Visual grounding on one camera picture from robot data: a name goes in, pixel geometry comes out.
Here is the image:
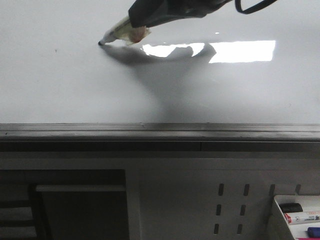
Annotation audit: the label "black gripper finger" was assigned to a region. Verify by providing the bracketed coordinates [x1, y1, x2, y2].
[128, 0, 229, 28]

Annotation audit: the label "white taped whiteboard marker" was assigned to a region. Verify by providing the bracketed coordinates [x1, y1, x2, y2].
[98, 16, 151, 46]

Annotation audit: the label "large white whiteboard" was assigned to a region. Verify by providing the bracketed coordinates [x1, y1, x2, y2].
[0, 0, 320, 141]

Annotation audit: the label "white slotted cabinet panel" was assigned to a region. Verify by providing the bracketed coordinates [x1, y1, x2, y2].
[0, 151, 320, 240]

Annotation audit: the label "dark shelf unit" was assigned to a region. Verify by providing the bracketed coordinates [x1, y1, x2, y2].
[0, 169, 130, 240]

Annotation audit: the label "black marker cap in tray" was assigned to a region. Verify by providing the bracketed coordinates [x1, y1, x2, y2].
[279, 202, 303, 213]

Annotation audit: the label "white marker storage tray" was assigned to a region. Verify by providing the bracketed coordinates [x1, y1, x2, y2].
[267, 195, 320, 240]

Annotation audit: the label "red capped white marker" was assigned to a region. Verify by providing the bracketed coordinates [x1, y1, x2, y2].
[284, 211, 320, 225]

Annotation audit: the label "blue capped marker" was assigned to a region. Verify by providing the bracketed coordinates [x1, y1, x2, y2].
[307, 227, 320, 238]

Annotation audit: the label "black cable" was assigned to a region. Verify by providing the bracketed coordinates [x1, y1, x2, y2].
[234, 0, 278, 15]

